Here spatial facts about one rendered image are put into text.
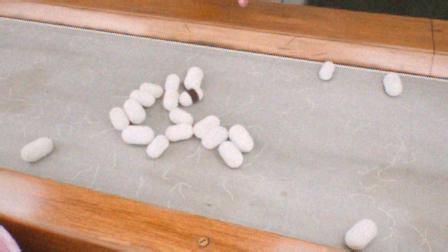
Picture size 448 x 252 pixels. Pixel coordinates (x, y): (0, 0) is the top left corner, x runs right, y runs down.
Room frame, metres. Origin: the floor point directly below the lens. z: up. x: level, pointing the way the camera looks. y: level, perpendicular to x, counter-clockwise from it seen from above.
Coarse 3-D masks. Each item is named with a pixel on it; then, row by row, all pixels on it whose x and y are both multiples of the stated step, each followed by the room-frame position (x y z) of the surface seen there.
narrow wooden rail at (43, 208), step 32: (0, 192) 0.26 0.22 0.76; (32, 192) 0.26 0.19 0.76; (64, 192) 0.26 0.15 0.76; (96, 192) 0.26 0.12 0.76; (32, 224) 0.23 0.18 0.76; (64, 224) 0.22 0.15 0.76; (96, 224) 0.22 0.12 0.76; (128, 224) 0.22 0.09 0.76; (160, 224) 0.22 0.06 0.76; (192, 224) 0.22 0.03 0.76; (224, 224) 0.21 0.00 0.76
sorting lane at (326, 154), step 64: (0, 64) 0.52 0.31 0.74; (64, 64) 0.52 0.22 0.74; (128, 64) 0.51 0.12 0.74; (192, 64) 0.50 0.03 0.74; (256, 64) 0.49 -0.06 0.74; (320, 64) 0.48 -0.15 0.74; (0, 128) 0.38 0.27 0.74; (64, 128) 0.38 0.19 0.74; (256, 128) 0.36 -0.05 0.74; (320, 128) 0.36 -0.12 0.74; (384, 128) 0.35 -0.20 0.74; (128, 192) 0.28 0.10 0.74; (192, 192) 0.27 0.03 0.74; (256, 192) 0.27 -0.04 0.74; (320, 192) 0.26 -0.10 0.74; (384, 192) 0.26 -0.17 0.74
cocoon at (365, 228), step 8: (360, 224) 0.21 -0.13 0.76; (368, 224) 0.21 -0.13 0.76; (352, 232) 0.20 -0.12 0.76; (360, 232) 0.20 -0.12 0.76; (368, 232) 0.20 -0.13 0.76; (376, 232) 0.20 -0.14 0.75; (352, 240) 0.20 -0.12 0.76; (360, 240) 0.20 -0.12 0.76; (368, 240) 0.20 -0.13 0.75; (352, 248) 0.19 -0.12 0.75; (360, 248) 0.19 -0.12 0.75
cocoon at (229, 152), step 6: (222, 144) 0.32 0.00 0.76; (228, 144) 0.32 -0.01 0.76; (234, 144) 0.32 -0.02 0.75; (222, 150) 0.31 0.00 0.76; (228, 150) 0.31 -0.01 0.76; (234, 150) 0.31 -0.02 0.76; (222, 156) 0.31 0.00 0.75; (228, 156) 0.30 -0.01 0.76; (234, 156) 0.30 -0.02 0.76; (240, 156) 0.30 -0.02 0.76; (228, 162) 0.30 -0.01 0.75; (234, 162) 0.30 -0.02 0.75; (240, 162) 0.30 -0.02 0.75
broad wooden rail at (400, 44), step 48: (0, 0) 0.68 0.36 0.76; (48, 0) 0.67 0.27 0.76; (96, 0) 0.66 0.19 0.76; (144, 0) 0.65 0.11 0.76; (192, 0) 0.64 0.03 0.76; (240, 48) 0.53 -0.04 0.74; (288, 48) 0.51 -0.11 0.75; (336, 48) 0.50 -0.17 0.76; (384, 48) 0.48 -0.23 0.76; (432, 48) 0.47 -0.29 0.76
